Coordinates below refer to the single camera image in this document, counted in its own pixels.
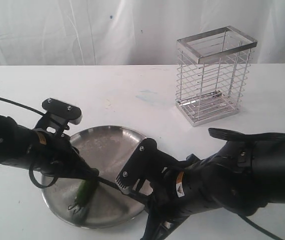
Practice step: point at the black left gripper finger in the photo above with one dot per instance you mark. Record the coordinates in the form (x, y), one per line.
(77, 168)

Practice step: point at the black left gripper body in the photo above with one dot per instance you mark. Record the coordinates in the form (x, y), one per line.
(51, 156)

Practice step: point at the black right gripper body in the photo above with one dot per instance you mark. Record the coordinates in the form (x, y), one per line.
(185, 191)

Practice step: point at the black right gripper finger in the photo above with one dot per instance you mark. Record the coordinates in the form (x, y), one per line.
(157, 227)

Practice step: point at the green vegetable piece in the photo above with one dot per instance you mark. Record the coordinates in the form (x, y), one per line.
(86, 190)

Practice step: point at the black knife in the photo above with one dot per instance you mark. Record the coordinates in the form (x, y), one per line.
(133, 194)

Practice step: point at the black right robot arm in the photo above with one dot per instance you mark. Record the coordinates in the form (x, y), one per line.
(246, 174)

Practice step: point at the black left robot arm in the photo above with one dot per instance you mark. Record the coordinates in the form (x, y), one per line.
(10, 134)

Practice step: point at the round stainless steel plate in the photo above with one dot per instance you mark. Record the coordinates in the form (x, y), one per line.
(106, 148)

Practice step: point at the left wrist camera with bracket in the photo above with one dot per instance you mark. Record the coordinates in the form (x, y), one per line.
(58, 115)

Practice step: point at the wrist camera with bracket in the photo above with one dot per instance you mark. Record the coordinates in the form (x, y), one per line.
(58, 115)
(146, 162)

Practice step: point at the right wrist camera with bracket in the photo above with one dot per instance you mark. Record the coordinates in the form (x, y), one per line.
(146, 162)

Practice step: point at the chrome wire utensil holder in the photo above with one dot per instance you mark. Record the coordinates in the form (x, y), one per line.
(212, 69)

